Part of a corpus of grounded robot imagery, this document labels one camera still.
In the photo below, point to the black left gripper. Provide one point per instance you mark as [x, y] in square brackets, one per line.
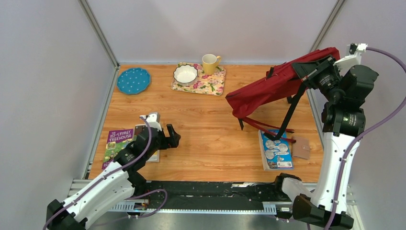
[172, 141]

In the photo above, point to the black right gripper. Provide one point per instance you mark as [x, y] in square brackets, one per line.
[310, 70]

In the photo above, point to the yellow illustrated paperback book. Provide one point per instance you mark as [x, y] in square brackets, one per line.
[153, 157]

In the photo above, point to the red backpack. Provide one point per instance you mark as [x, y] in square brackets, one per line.
[280, 81]

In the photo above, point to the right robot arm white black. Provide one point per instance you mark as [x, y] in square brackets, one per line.
[343, 121]

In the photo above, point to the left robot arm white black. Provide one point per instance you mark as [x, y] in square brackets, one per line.
[119, 181]

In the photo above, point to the purple treehouse book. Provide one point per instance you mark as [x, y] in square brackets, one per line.
[116, 141]

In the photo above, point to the white scalloped bowl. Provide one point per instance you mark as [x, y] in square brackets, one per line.
[185, 75]

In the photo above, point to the floral serving tray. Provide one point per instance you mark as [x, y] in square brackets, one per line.
[204, 84]

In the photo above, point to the blue polka dot plate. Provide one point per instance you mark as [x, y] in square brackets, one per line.
[133, 81]

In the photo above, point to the brown leather wallet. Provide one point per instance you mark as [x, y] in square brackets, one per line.
[301, 148]

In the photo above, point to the yellow mug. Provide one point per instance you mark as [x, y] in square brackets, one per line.
[210, 62]

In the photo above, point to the blue comic book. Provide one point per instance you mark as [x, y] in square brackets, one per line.
[275, 154]

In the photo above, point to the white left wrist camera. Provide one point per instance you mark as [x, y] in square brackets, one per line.
[153, 120]

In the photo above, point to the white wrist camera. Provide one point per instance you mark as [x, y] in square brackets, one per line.
[153, 120]
[353, 57]

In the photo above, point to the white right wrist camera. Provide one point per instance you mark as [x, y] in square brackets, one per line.
[353, 57]

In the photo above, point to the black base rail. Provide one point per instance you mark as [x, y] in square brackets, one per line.
[260, 198]

